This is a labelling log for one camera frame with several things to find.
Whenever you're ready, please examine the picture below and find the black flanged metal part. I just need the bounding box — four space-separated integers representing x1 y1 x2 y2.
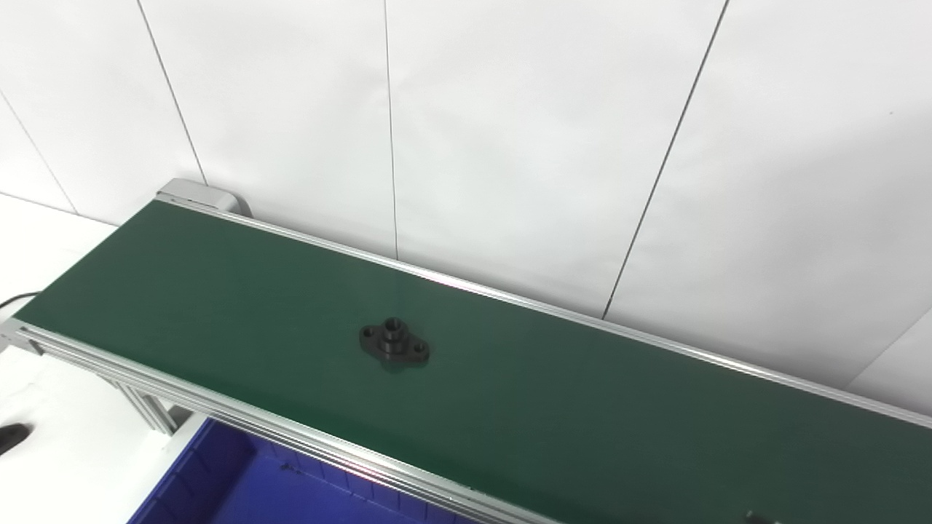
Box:
359 316 431 373

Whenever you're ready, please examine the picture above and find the green conveyor belt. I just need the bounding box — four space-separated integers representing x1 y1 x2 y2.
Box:
13 200 932 524
0 195 932 524

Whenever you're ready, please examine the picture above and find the blue plastic bin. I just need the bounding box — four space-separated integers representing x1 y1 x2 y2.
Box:
127 416 475 524

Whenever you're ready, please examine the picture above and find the grey conveyor end housing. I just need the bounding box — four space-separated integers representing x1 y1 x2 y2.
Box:
155 178 253 218

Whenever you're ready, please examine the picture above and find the small black object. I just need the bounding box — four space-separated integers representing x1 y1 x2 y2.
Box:
0 423 32 457

